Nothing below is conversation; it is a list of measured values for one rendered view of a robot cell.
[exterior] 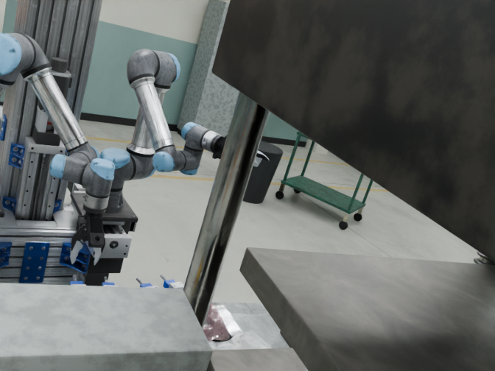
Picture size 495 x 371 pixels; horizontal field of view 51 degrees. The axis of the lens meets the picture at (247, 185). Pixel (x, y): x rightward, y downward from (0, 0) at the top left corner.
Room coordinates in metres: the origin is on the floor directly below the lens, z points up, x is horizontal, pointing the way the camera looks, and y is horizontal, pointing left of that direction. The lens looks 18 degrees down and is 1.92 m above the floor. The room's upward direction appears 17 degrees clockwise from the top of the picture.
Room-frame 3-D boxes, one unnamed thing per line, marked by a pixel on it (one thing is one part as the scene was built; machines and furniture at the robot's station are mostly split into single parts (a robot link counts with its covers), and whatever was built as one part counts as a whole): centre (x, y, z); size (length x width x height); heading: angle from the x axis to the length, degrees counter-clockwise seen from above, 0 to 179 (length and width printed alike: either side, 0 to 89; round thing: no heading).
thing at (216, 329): (1.59, 0.03, 0.90); 0.26 x 0.18 x 0.08; 46
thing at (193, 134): (1.94, 0.24, 1.43); 0.11 x 0.08 x 0.09; 61
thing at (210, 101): (7.58, 0.72, 0.98); 1.00 x 0.47 x 1.95; 129
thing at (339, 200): (5.89, -0.90, 0.50); 0.98 x 0.55 x 1.01; 64
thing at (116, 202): (1.95, 0.54, 1.09); 0.15 x 0.15 x 0.10
